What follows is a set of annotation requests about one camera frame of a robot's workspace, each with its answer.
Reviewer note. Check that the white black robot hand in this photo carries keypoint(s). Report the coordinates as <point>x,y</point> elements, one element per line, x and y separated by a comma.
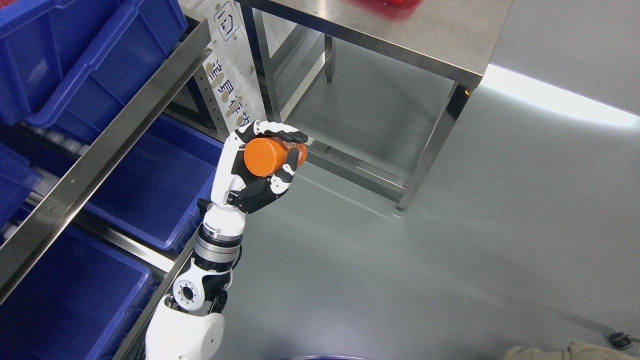
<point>236,191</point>

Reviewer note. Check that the orange cylindrical capacitor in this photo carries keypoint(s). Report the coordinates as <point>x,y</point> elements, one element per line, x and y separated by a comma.
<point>264,155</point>

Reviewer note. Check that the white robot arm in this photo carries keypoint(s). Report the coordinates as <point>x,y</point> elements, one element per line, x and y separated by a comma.
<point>187,323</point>

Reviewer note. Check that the white shelf sign plate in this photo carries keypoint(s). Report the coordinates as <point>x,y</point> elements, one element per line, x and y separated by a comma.
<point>230,68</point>

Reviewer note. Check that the steel shelf rack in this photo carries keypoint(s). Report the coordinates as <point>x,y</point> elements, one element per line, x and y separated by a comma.
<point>64,203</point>

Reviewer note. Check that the blue bin lower right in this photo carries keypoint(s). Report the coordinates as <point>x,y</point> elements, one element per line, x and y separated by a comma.
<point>152,193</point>

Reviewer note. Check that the large blue bin right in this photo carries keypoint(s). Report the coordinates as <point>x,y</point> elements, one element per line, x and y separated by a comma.
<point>123,56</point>

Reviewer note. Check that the blue bin lower centre-right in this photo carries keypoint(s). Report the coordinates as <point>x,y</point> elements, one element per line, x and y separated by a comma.
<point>78,302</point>

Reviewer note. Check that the shallow blue tray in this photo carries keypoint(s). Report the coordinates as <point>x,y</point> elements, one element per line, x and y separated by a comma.
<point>17,180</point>

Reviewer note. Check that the blue bin top left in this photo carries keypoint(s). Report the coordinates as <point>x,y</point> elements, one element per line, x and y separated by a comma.
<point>40,41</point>

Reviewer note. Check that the red plastic tray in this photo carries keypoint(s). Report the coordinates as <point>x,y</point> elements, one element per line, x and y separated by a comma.
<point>391,9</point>

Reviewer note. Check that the stainless steel table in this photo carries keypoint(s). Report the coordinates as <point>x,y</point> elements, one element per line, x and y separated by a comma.
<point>379,95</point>

